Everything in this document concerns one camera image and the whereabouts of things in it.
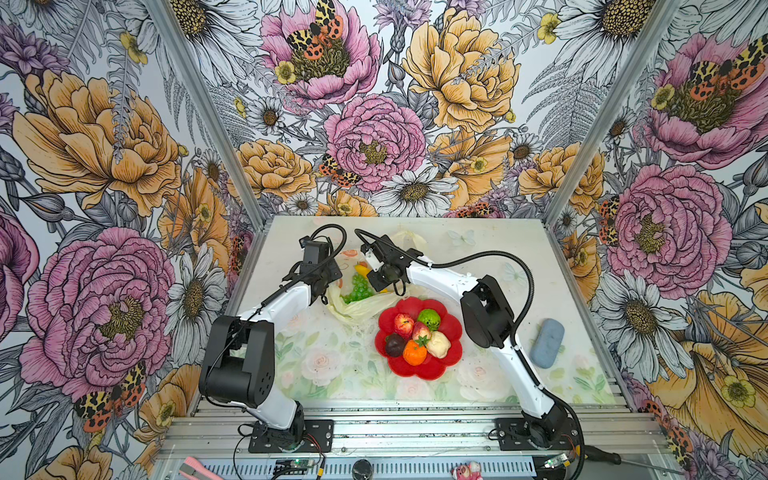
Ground translucent cream plastic bag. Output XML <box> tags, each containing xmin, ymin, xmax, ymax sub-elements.
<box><xmin>325</xmin><ymin>248</ymin><xmax>405</xmax><ymax>327</ymax></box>

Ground red fake fruit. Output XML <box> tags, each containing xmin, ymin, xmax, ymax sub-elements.
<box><xmin>394</xmin><ymin>313</ymin><xmax>415</xmax><ymax>340</ymax></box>

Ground green fake lime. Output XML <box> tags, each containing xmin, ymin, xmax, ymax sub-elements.
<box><xmin>417</xmin><ymin>309</ymin><xmax>442</xmax><ymax>331</ymax></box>

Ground red fake strawberry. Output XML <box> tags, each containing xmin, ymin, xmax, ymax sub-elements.
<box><xmin>411</xmin><ymin>322</ymin><xmax>432</xmax><ymax>346</ymax></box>

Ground brown fake fruit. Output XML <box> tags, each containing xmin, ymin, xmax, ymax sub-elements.
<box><xmin>385</xmin><ymin>333</ymin><xmax>407</xmax><ymax>358</ymax></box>

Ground red flower-shaped plate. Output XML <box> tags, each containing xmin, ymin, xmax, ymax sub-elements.
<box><xmin>375</xmin><ymin>297</ymin><xmax>463</xmax><ymax>381</ymax></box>

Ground orange fake fruit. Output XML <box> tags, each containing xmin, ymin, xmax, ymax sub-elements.
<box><xmin>402</xmin><ymin>340</ymin><xmax>428</xmax><ymax>366</ymax></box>

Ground beige fake garlic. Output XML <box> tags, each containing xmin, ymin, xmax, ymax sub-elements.
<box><xmin>426</xmin><ymin>331</ymin><xmax>451</xmax><ymax>359</ymax></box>

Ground yellow fake banana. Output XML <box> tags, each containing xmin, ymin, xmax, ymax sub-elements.
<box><xmin>352</xmin><ymin>262</ymin><xmax>377</xmax><ymax>294</ymax></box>

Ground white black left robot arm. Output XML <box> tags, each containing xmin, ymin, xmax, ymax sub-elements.
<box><xmin>199</xmin><ymin>236</ymin><xmax>341</xmax><ymax>451</ymax></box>

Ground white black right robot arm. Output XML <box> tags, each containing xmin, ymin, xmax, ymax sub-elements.
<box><xmin>354</xmin><ymin>229</ymin><xmax>584</xmax><ymax>449</ymax></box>

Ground green fake grapes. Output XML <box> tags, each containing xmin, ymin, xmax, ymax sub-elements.
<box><xmin>341</xmin><ymin>273</ymin><xmax>376</xmax><ymax>304</ymax></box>

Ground green circuit board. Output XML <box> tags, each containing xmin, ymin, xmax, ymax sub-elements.
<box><xmin>272</xmin><ymin>459</ymin><xmax>318</xmax><ymax>477</ymax></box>

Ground black round knob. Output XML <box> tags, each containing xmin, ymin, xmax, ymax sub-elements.
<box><xmin>351</xmin><ymin>459</ymin><xmax>374</xmax><ymax>480</ymax></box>

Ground small pink white toy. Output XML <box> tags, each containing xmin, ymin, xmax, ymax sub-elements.
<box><xmin>451</xmin><ymin>461</ymin><xmax>483</xmax><ymax>480</ymax></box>

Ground black corrugated cable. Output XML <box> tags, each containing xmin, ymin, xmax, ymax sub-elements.
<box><xmin>353</xmin><ymin>227</ymin><xmax>588</xmax><ymax>480</ymax></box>

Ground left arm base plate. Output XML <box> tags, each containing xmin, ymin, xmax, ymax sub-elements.
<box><xmin>248</xmin><ymin>419</ymin><xmax>335</xmax><ymax>454</ymax></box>

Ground aluminium rail frame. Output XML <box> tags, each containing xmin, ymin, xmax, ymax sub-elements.
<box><xmin>152</xmin><ymin>401</ymin><xmax>682</xmax><ymax>479</ymax></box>

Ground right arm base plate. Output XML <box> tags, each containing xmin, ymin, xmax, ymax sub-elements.
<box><xmin>487</xmin><ymin>417</ymin><xmax>578</xmax><ymax>451</ymax></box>

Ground pink tool handle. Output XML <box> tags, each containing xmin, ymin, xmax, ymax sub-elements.
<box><xmin>178</xmin><ymin>456</ymin><xmax>222</xmax><ymax>480</ymax></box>

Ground black-handled screwdriver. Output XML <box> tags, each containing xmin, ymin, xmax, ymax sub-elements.
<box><xmin>585</xmin><ymin>449</ymin><xmax>662</xmax><ymax>471</ymax></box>

